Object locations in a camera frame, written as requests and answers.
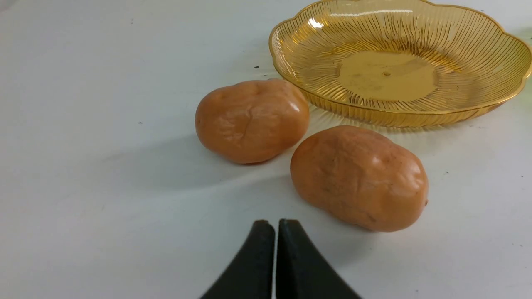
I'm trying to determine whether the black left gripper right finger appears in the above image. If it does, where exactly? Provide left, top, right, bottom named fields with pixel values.
left=276, top=219, right=360, bottom=299

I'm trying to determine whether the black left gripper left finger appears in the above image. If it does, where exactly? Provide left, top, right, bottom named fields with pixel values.
left=202, top=220, right=276, bottom=299

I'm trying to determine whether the potato farther from amber plate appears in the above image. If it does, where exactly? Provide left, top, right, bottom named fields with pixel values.
left=290, top=125, right=429, bottom=232

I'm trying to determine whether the potato nearer the amber plate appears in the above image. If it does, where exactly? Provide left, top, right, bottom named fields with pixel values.
left=195, top=79, right=310, bottom=164

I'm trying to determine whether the amber ribbed plastic plate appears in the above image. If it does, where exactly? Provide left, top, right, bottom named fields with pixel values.
left=268, top=0, right=531, bottom=127

